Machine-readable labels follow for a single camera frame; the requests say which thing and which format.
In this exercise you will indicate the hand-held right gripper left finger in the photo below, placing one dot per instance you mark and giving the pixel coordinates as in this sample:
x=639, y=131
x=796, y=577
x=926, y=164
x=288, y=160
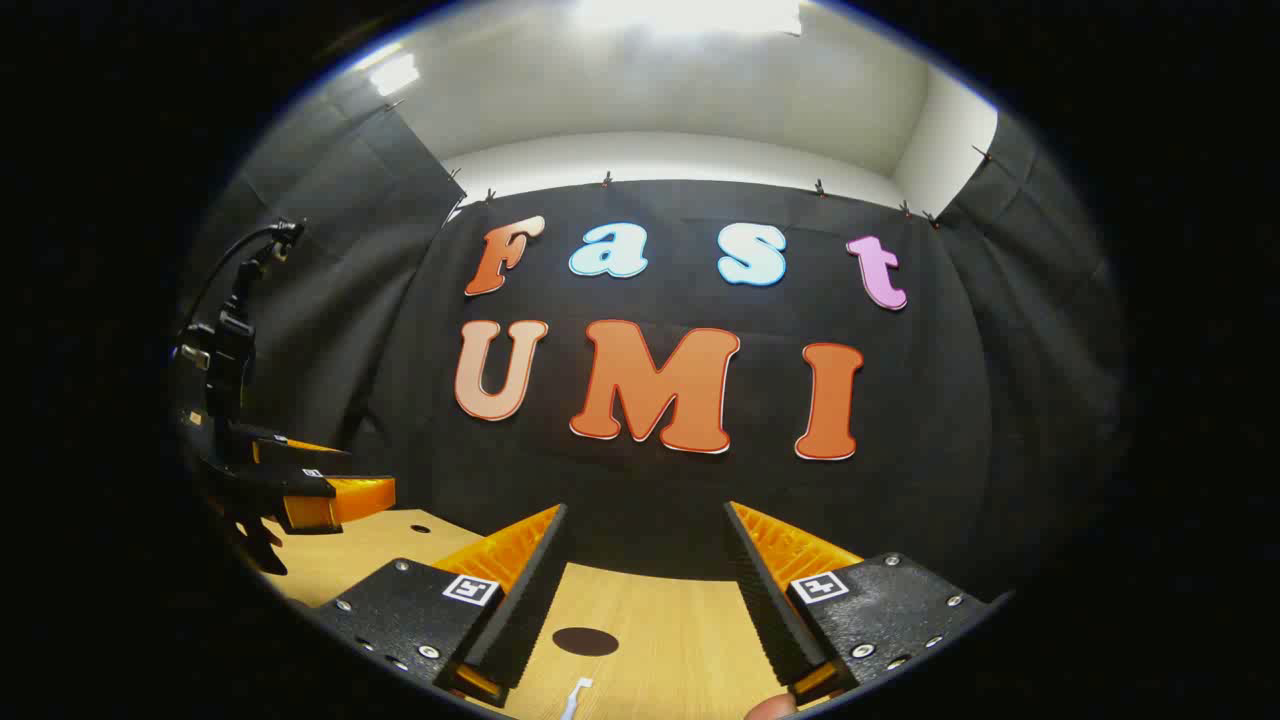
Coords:
x=530, y=600

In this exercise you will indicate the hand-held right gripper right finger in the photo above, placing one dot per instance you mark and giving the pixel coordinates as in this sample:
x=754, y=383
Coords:
x=765, y=600

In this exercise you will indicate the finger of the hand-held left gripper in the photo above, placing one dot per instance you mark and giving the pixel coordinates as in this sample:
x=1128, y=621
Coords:
x=300, y=450
x=335, y=500

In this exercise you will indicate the white toothbrush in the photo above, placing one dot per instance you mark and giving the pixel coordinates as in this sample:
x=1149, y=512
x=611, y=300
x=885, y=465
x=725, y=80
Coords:
x=578, y=688

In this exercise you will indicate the wooden desktop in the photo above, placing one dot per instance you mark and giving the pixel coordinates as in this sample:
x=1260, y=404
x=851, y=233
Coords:
x=660, y=620

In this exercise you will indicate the black backdrop cloth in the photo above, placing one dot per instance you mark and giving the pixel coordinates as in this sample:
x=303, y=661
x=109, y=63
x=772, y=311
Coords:
x=640, y=480

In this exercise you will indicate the ceiling light panel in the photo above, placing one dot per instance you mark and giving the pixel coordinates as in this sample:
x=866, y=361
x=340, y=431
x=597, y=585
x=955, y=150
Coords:
x=395, y=73

